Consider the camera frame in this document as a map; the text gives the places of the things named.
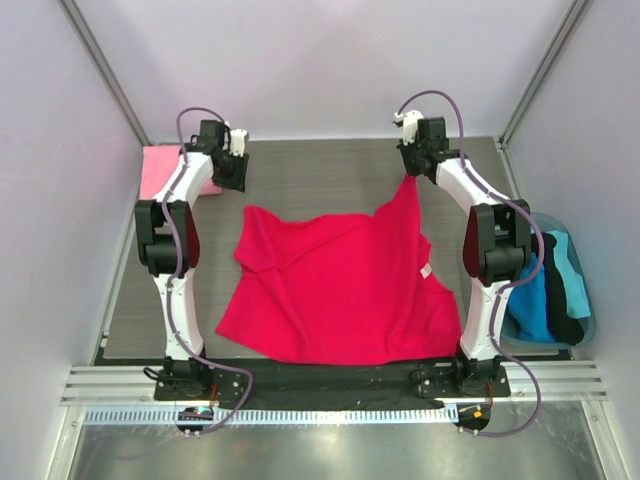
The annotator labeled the turquoise t shirt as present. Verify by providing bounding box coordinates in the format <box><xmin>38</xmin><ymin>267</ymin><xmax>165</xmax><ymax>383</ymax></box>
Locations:
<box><xmin>549</xmin><ymin>230</ymin><xmax>591</xmax><ymax>319</ymax></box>

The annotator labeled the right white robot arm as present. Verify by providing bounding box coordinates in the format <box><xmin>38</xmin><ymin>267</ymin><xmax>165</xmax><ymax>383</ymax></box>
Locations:
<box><xmin>394</xmin><ymin>110</ymin><xmax>531</xmax><ymax>396</ymax></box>

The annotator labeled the red t shirt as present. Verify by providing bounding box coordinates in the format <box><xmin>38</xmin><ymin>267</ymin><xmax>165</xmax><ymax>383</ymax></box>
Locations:
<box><xmin>216</xmin><ymin>177</ymin><xmax>461</xmax><ymax>366</ymax></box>

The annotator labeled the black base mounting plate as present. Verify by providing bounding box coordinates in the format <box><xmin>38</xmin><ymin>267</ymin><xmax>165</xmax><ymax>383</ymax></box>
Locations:
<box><xmin>143</xmin><ymin>358</ymin><xmax>511</xmax><ymax>411</ymax></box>

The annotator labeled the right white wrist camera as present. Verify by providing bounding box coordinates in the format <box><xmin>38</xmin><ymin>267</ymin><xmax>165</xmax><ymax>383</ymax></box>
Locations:
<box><xmin>392</xmin><ymin>110</ymin><xmax>424</xmax><ymax>145</ymax></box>

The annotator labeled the folded pink t shirt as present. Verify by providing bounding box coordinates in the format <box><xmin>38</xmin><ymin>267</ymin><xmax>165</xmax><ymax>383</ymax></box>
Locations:
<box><xmin>138</xmin><ymin>145</ymin><xmax>222</xmax><ymax>205</ymax></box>

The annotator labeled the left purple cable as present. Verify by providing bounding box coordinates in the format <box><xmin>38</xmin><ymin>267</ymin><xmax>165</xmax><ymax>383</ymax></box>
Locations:
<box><xmin>114</xmin><ymin>106</ymin><xmax>254</xmax><ymax>459</ymax></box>

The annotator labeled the aluminium frame rail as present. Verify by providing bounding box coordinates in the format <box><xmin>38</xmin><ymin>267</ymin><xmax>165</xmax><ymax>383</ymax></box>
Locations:
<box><xmin>60</xmin><ymin>360</ymin><xmax>608</xmax><ymax>406</ymax></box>

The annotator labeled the black t shirt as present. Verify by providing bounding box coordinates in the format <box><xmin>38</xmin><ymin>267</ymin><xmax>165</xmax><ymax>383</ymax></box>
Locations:
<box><xmin>541</xmin><ymin>233</ymin><xmax>584</xmax><ymax>346</ymax></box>

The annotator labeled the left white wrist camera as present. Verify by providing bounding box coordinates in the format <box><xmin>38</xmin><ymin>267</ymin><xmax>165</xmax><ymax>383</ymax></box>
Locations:
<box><xmin>223</xmin><ymin>121</ymin><xmax>249</xmax><ymax>157</ymax></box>

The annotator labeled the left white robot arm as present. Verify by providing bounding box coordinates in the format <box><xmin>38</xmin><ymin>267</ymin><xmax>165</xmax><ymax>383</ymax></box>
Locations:
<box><xmin>134</xmin><ymin>114</ymin><xmax>249</xmax><ymax>400</ymax></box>

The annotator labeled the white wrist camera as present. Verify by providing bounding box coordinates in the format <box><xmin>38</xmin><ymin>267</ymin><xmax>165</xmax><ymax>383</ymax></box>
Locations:
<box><xmin>392</xmin><ymin>110</ymin><xmax>424</xmax><ymax>145</ymax></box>
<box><xmin>223</xmin><ymin>121</ymin><xmax>249</xmax><ymax>157</ymax></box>

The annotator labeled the slotted cable duct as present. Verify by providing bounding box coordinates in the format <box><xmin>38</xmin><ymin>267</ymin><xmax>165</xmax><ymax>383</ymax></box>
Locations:
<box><xmin>84</xmin><ymin>404</ymin><xmax>459</xmax><ymax>427</ymax></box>

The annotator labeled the blue plastic basket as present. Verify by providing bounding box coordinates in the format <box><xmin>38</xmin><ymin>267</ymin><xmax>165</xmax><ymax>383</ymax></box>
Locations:
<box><xmin>501</xmin><ymin>212</ymin><xmax>596</xmax><ymax>350</ymax></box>

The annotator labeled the blue t shirt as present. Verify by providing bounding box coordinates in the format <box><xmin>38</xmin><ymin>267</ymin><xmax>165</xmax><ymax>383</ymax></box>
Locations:
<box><xmin>507</xmin><ymin>254</ymin><xmax>556</xmax><ymax>344</ymax></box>

